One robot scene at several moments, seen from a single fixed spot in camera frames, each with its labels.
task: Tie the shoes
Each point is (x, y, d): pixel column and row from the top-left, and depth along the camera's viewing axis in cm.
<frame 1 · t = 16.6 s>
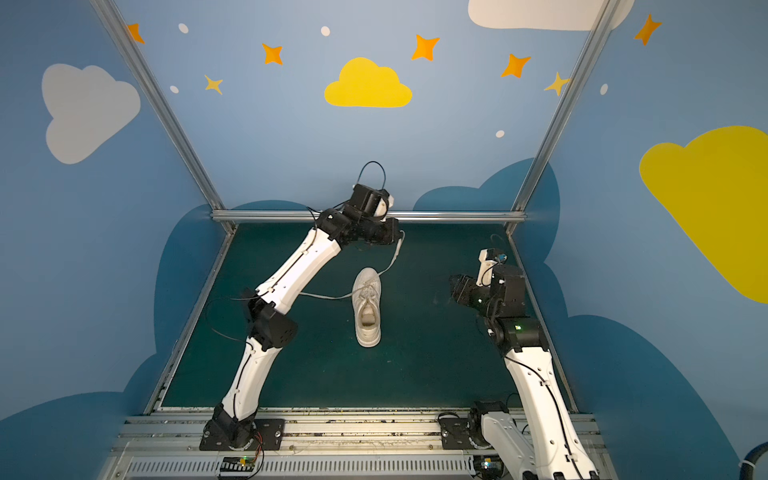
left hand: (401, 231, 84), fingers closed
right hand: (461, 276, 76), fingers open
white sneaker shoe: (366, 295, 93), point 10 cm above the table

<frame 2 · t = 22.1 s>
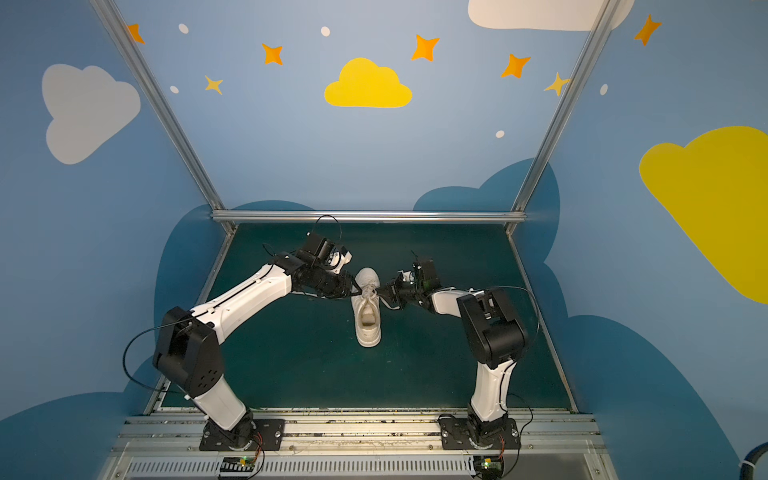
left hand: (356, 289, 85), fingers open
right hand: (373, 287, 91), fingers closed
the named things where they were.

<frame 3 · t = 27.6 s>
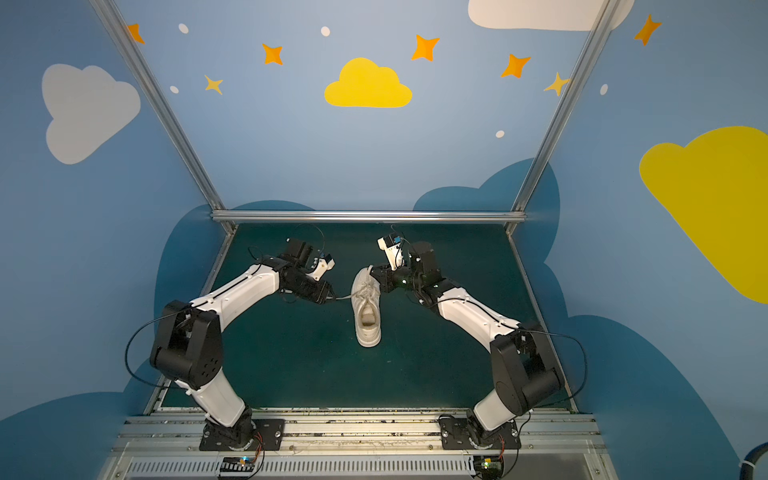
left hand: (326, 293, 91), fingers open
right hand: (371, 267, 83), fingers closed
the named things where they were.

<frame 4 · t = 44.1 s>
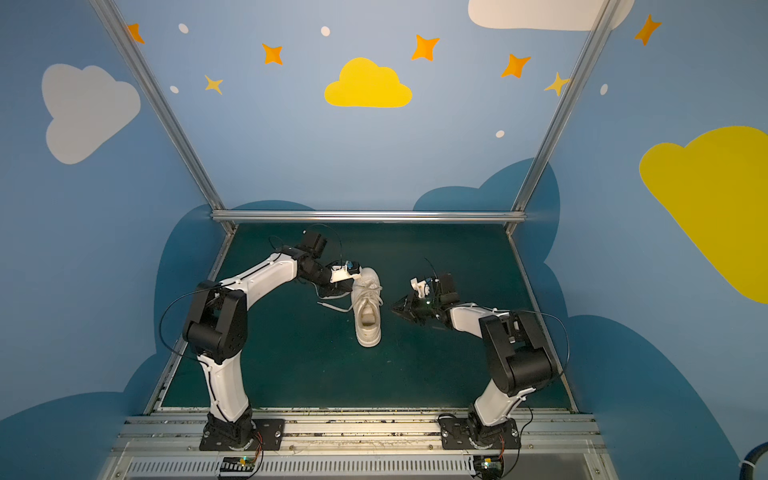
left hand: (346, 283, 95), fingers closed
right hand: (392, 306, 90), fingers closed
the named things where they were.

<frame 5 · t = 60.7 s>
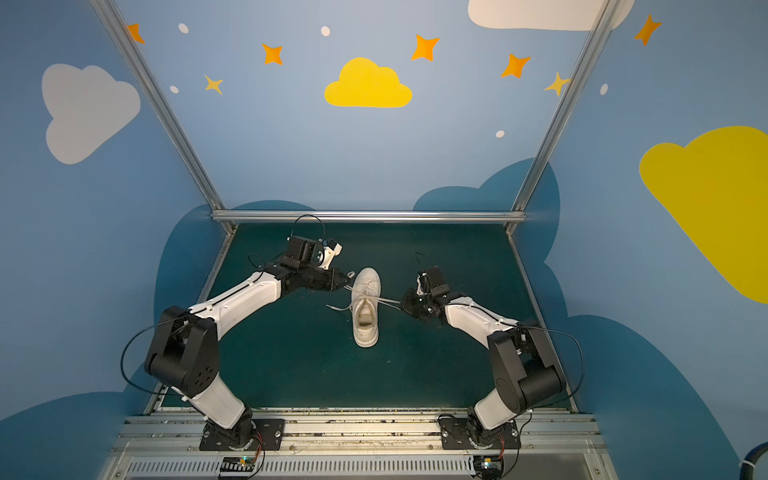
left hand: (347, 277, 89), fingers closed
right hand: (402, 301, 92), fingers closed
the named things where they were.

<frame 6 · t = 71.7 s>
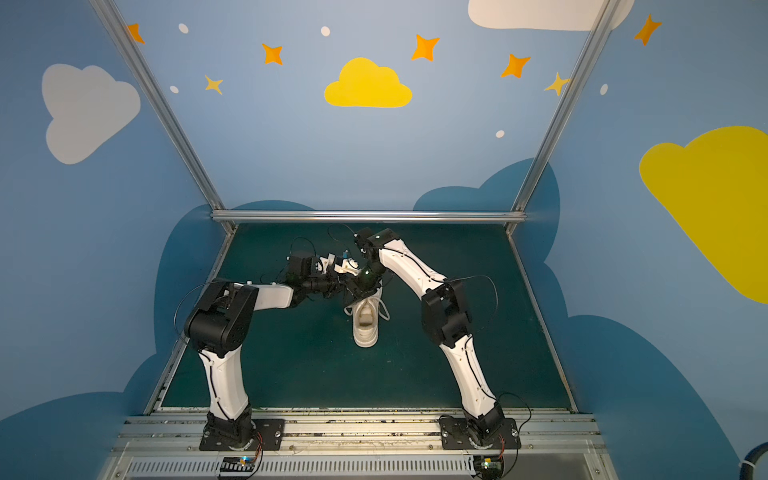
left hand: (355, 278, 96), fingers closed
right hand: (352, 299, 88), fingers open
the named things where they were.

